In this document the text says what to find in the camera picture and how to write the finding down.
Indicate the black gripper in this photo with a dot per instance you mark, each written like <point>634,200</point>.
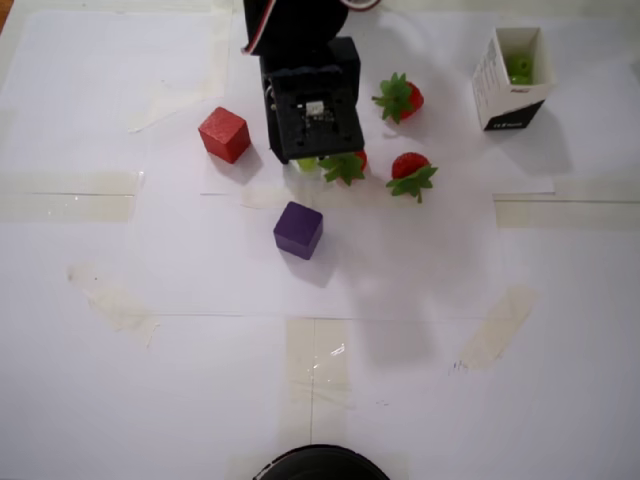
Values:
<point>350,65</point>

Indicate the green plastic grape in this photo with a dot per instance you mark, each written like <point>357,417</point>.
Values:
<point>308,165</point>
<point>521,64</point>

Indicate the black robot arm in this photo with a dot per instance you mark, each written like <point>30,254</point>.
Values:
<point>300,25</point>

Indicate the white black cardboard box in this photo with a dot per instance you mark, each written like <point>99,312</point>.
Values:
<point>492,87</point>

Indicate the red plastic strawberry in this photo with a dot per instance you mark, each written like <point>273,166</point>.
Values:
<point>407,165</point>
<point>345,170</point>
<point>412,97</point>

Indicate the beige tape strip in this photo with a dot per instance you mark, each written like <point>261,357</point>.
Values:
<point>320,380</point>
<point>75,197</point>
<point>115,305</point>
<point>565,212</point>
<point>218,60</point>
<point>500,325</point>

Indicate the red wooden cube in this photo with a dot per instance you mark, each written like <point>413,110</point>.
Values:
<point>222,132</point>

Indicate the white paper sheet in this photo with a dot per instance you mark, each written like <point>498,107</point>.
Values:
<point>225,280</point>
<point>465,160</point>

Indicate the purple wooden cube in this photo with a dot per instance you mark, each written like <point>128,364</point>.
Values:
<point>297,230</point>

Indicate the black round base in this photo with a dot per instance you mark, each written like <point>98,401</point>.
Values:
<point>320,465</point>

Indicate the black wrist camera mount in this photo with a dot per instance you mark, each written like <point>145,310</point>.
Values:
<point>320,130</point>

